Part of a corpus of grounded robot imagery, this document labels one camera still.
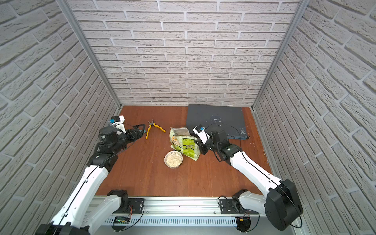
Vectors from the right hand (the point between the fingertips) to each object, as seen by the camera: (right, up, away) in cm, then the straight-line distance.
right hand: (193, 141), depth 79 cm
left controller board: (-37, -39, -6) cm, 54 cm away
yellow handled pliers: (-28, +7, +28) cm, 40 cm away
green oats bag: (-5, -1, +2) cm, 6 cm away
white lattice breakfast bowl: (-12, -12, +6) cm, 18 cm away
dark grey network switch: (+29, +12, +30) cm, 43 cm away
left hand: (-29, +10, -4) cm, 31 cm away
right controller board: (+25, -39, -9) cm, 47 cm away
